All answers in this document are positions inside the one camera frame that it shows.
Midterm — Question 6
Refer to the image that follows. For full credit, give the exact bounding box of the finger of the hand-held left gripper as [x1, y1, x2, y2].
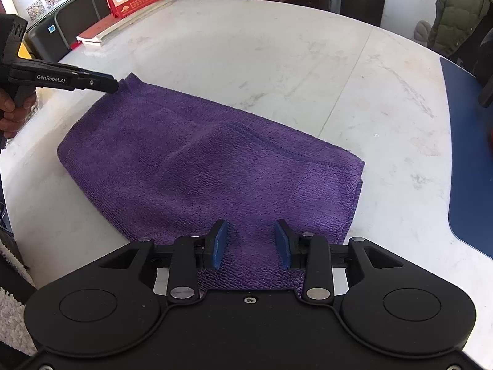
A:
[35, 64, 119, 94]

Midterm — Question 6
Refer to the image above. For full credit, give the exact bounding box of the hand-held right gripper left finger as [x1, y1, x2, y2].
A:
[99, 219, 229, 303]

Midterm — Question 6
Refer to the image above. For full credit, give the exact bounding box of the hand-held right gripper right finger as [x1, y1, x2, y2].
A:
[273, 219, 404, 303]

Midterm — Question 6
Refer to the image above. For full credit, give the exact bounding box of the purple towel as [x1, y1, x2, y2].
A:
[57, 72, 366, 291]

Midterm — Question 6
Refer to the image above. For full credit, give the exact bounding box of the person's left hand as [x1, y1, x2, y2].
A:
[0, 85, 38, 139]

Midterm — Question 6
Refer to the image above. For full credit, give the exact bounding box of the red cover book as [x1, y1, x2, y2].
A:
[76, 0, 172, 45]

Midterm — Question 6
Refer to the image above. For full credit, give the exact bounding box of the black box with blue sticker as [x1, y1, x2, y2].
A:
[25, 0, 112, 62]

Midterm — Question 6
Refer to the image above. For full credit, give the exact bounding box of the blue table mat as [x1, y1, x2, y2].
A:
[439, 57, 493, 259]

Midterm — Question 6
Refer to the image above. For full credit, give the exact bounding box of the person's fleece jacket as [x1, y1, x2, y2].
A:
[0, 227, 39, 357]

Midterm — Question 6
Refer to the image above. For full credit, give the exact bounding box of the grey plush slipper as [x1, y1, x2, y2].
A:
[414, 19, 433, 46]

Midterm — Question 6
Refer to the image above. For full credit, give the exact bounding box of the olive puffer jacket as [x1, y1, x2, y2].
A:
[427, 0, 493, 59]

